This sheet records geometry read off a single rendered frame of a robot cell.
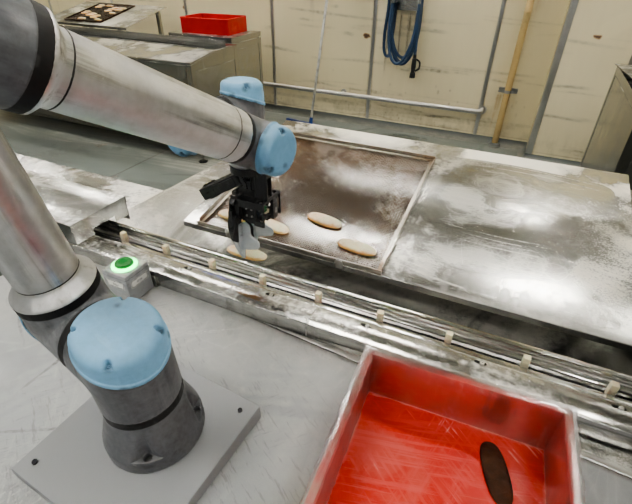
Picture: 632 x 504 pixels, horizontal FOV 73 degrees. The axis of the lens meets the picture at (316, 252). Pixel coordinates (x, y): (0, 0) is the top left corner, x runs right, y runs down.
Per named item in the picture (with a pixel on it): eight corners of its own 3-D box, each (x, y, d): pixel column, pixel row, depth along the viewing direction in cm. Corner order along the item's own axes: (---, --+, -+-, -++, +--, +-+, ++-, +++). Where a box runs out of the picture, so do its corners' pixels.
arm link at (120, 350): (128, 443, 56) (95, 378, 48) (75, 390, 63) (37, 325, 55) (200, 381, 64) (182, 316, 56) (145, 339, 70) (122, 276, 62)
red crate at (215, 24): (181, 32, 400) (178, 16, 392) (202, 27, 427) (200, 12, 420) (228, 35, 385) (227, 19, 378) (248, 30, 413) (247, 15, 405)
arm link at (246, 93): (205, 80, 73) (241, 72, 79) (213, 143, 79) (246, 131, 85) (238, 88, 69) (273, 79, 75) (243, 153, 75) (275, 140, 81)
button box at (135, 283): (110, 306, 101) (97, 268, 94) (135, 287, 107) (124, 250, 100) (137, 317, 98) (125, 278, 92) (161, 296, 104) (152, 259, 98)
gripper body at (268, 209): (263, 232, 85) (260, 175, 78) (227, 222, 88) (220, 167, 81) (282, 215, 91) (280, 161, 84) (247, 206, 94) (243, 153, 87)
